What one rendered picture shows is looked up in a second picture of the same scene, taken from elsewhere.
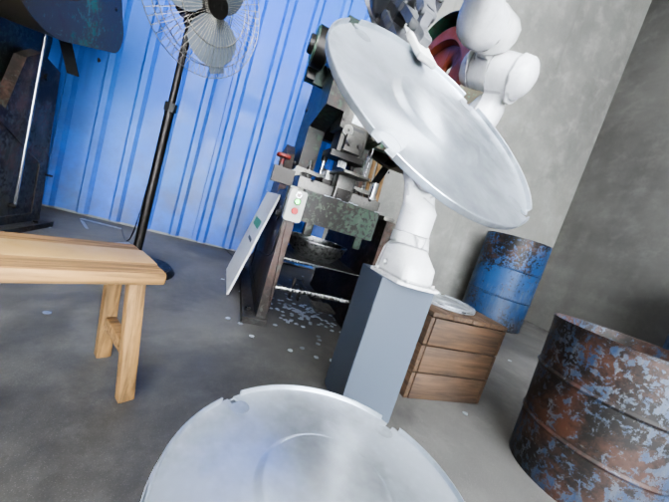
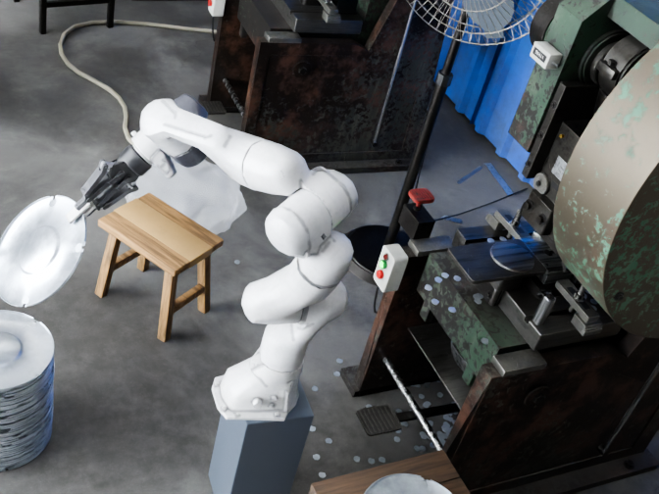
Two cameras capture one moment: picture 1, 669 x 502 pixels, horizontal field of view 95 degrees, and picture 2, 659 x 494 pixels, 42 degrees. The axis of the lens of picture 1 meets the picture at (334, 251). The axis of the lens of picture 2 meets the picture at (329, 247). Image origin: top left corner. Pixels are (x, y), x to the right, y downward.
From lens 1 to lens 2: 2.42 m
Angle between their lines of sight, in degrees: 75
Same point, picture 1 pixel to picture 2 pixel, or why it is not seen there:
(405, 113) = (23, 244)
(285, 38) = not seen: outside the picture
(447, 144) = (19, 262)
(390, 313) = not seen: hidden behind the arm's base
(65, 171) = (503, 93)
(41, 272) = (125, 238)
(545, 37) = not seen: outside the picture
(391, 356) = (228, 458)
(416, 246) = (250, 364)
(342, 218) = (457, 321)
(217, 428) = (18, 321)
